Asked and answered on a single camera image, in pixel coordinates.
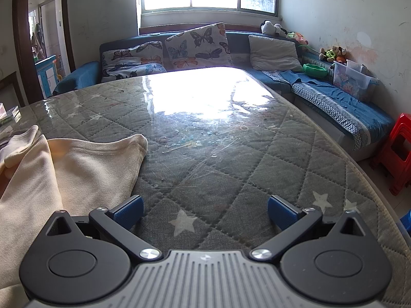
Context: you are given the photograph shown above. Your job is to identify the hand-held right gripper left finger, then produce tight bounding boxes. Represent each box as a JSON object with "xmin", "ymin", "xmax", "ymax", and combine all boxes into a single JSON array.
[{"xmin": 48, "ymin": 194, "xmax": 163, "ymax": 263}]

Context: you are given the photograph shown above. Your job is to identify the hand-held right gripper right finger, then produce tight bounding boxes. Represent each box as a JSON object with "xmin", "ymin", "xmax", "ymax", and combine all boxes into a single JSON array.
[{"xmin": 250, "ymin": 194, "xmax": 365, "ymax": 262}]

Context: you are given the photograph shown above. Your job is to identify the cream cloth garment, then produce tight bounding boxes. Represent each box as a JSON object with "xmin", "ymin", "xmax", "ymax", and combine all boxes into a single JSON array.
[{"xmin": 0, "ymin": 125, "xmax": 149, "ymax": 296}]

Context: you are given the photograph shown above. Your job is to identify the blue sofa throw cloth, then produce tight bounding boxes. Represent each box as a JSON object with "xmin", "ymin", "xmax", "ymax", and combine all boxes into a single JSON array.
[{"xmin": 261, "ymin": 70, "xmax": 367, "ymax": 150}]

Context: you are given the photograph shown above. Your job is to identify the red plastic stool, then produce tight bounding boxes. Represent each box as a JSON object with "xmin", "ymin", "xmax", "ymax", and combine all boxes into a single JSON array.
[{"xmin": 372, "ymin": 113, "xmax": 411, "ymax": 196}]

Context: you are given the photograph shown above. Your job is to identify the blue corner sofa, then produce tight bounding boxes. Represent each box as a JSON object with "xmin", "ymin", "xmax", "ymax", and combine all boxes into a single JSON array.
[{"xmin": 53, "ymin": 30, "xmax": 395, "ymax": 161}]

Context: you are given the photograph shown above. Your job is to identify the green plastic bowl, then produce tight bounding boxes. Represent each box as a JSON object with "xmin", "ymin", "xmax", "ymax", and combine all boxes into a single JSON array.
[{"xmin": 303, "ymin": 63, "xmax": 329, "ymax": 78}]

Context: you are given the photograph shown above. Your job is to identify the clear plastic storage box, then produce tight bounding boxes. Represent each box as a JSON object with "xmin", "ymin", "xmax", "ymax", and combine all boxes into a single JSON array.
[{"xmin": 332, "ymin": 59, "xmax": 379, "ymax": 101}]

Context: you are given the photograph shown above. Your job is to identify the butterfly print pillow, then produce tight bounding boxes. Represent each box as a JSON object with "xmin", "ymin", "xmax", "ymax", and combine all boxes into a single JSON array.
[
  {"xmin": 165, "ymin": 22, "xmax": 233, "ymax": 71},
  {"xmin": 101, "ymin": 41, "xmax": 167, "ymax": 82}
]

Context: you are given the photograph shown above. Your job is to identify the light blue cabinet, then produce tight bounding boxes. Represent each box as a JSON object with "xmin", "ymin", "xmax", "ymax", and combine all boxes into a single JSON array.
[{"xmin": 35, "ymin": 55, "xmax": 58, "ymax": 98}]

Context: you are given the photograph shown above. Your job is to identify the plain grey pillow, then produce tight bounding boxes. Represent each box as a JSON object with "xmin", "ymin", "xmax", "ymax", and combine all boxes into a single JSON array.
[{"xmin": 248, "ymin": 35, "xmax": 308, "ymax": 73}]

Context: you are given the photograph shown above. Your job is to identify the brown plush toy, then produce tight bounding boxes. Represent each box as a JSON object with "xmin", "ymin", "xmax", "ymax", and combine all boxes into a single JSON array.
[{"xmin": 319, "ymin": 45, "xmax": 348, "ymax": 65}]

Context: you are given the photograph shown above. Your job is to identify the pink green plush toy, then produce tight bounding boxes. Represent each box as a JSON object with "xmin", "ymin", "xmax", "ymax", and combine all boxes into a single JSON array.
[{"xmin": 286, "ymin": 31, "xmax": 309, "ymax": 46}]

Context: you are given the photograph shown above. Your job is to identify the panda plush toy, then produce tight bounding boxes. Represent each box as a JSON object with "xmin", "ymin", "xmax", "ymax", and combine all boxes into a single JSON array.
[{"xmin": 261, "ymin": 20, "xmax": 289, "ymax": 37}]

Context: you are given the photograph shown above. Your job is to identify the dark wooden frame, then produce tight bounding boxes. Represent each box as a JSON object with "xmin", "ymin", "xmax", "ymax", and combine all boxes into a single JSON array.
[{"xmin": 0, "ymin": 71, "xmax": 22, "ymax": 108}]

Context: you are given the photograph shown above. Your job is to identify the brown door frame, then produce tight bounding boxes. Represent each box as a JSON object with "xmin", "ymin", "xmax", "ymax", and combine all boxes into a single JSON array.
[{"xmin": 12, "ymin": 0, "xmax": 76, "ymax": 106}]

